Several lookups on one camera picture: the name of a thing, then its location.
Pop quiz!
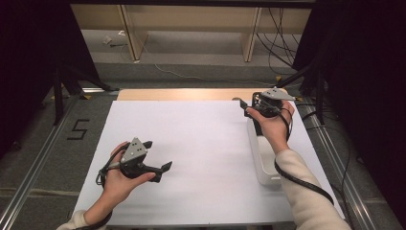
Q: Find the black metal stand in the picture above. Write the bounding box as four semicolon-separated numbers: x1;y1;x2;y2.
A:
52;65;121;127
272;58;327;127

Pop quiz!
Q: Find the white table mat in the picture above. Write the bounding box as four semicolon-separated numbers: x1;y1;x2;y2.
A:
74;99;346;226

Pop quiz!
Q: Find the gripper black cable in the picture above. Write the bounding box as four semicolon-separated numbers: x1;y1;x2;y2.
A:
75;143;130;230
275;106;335;206

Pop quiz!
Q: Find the person's right hand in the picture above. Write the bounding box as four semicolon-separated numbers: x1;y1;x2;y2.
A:
245;100;296;155

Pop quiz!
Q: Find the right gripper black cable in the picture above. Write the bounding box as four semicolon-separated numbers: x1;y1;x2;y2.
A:
275;106;335;206

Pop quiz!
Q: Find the black curtain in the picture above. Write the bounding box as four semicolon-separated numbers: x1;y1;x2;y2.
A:
0;0;101;158
291;0;406;219

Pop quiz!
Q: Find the person's left hand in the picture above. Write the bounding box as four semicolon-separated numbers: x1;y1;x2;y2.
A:
101;142;157;206

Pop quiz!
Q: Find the bundle of black cables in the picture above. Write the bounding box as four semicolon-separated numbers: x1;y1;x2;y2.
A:
255;8;302;77

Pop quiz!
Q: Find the wooden shelf unit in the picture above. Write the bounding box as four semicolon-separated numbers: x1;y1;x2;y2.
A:
70;3;312;63

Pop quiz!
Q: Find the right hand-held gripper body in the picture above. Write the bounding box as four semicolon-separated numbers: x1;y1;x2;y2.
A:
252;86;297;118

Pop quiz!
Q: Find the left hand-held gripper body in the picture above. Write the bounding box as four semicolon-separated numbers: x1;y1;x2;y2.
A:
118;137;155;179

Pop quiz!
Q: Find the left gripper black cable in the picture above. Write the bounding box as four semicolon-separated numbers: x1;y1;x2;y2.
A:
75;143;130;230

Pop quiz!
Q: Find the white rectangular box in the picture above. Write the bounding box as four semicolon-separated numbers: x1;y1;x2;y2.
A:
247;109;289;187

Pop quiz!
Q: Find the aluminium floor rail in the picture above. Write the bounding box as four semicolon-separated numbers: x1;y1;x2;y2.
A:
295;95;378;230
0;86;120;230

